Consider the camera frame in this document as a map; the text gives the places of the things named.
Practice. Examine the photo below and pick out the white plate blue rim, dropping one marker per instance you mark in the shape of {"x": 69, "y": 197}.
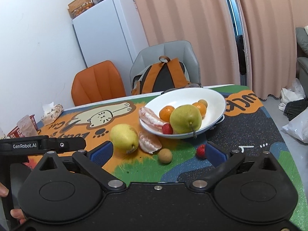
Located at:
{"x": 215, "y": 110}

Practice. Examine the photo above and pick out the red plastic basket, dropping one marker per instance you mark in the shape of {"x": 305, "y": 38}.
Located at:
{"x": 16, "y": 133}

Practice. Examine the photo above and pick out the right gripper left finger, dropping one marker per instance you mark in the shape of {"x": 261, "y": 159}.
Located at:
{"x": 91, "y": 162}

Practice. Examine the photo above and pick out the white plastic bag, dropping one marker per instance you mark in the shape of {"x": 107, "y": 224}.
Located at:
{"x": 298, "y": 127}

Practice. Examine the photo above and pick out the yellow pear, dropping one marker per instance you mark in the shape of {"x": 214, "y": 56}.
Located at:
{"x": 124, "y": 138}

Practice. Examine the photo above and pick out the red small fruit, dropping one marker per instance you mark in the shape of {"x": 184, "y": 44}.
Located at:
{"x": 201, "y": 151}
{"x": 167, "y": 129}

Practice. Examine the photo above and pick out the pink curtain left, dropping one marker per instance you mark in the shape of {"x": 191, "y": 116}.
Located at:
{"x": 206, "y": 24}

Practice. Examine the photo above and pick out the orange chair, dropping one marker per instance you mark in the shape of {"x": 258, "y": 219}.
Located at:
{"x": 97, "y": 83}

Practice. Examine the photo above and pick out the tissue box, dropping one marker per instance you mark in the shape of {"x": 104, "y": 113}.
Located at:
{"x": 51, "y": 112}

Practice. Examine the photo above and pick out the pomelo segment long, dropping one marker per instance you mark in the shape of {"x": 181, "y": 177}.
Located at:
{"x": 150, "y": 121}

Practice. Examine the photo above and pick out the pomelo segment wide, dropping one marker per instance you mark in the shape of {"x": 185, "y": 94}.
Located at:
{"x": 148, "y": 142}

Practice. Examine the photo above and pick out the clear drinking glass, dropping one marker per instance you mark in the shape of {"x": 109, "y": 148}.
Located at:
{"x": 26, "y": 127}

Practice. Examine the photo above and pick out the person's left hand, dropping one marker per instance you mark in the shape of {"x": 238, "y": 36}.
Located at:
{"x": 7, "y": 205}

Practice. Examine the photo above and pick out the pink curtain right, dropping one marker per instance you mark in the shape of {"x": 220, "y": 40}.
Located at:
{"x": 271, "y": 28}

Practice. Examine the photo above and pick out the large green-yellow pear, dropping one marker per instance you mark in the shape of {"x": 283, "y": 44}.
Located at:
{"x": 186, "y": 119}

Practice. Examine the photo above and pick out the colourful cat table mat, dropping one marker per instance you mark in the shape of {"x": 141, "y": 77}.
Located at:
{"x": 247, "y": 126}

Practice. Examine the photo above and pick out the grey sofa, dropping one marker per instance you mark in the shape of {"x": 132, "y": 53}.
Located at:
{"x": 301, "y": 61}

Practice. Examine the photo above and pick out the grey chair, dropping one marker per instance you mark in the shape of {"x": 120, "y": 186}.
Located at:
{"x": 182, "y": 50}

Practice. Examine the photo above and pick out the pink curtain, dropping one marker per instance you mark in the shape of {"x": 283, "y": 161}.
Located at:
{"x": 271, "y": 28}
{"x": 206, "y": 24}

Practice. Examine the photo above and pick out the orange mandarin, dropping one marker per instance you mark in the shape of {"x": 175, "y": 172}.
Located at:
{"x": 166, "y": 112}
{"x": 201, "y": 107}

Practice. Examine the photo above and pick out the white refrigerator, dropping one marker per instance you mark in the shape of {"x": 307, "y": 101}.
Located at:
{"x": 111, "y": 30}

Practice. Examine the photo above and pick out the brown longan on mat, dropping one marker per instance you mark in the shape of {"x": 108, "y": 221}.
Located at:
{"x": 165, "y": 156}

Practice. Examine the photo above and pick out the orange black backpack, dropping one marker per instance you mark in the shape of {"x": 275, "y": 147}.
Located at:
{"x": 165, "y": 75}

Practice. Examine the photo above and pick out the wicker basket with oranges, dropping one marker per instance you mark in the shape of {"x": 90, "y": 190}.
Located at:
{"x": 77, "y": 7}

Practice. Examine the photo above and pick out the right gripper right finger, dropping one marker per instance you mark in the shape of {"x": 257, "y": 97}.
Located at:
{"x": 224, "y": 163}

